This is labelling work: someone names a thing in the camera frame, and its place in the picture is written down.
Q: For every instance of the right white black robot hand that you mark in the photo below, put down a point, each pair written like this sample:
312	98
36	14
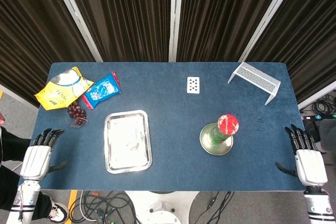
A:
311	166

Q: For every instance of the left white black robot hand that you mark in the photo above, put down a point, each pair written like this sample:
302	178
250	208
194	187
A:
35	161

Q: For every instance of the red-capped green bottle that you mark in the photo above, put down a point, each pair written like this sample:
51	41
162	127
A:
225	127

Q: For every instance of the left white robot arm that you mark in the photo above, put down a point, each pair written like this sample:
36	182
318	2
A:
23	200

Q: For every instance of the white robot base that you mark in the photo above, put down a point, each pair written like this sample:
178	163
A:
162	208

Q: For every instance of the person in black clothes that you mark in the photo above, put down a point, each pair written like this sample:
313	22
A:
10	145

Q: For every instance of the grey trouser leg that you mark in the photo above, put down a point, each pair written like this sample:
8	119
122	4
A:
329	134

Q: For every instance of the black power strip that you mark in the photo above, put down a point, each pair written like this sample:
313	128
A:
319	116

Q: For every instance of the white black sneaker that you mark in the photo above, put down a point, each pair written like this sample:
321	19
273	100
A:
59	212

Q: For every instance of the dark red grape bunch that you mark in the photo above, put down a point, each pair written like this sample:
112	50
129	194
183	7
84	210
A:
77	113

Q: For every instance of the yellow snack bag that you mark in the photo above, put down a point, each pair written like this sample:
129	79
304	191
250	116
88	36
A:
57	90

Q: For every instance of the rectangular steel tray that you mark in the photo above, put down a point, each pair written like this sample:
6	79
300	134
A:
126	134

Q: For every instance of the round steel plate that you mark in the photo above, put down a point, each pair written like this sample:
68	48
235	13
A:
218	150

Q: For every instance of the blue snack bag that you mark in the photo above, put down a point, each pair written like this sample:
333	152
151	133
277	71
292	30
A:
101	90

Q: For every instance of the white mesh metal shelf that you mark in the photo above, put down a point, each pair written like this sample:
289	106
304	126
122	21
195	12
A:
257	77

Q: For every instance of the dark brown pleated curtain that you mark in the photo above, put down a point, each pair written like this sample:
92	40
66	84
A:
31	37
309	37
126	16
218	16

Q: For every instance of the playing card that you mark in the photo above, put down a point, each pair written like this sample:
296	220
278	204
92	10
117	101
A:
193	85

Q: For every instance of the white partition base rail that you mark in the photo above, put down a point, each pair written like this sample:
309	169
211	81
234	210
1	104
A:
317	95
15	95

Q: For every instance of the white partition frame post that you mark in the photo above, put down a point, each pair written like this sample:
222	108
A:
175	16
75	14
270	14

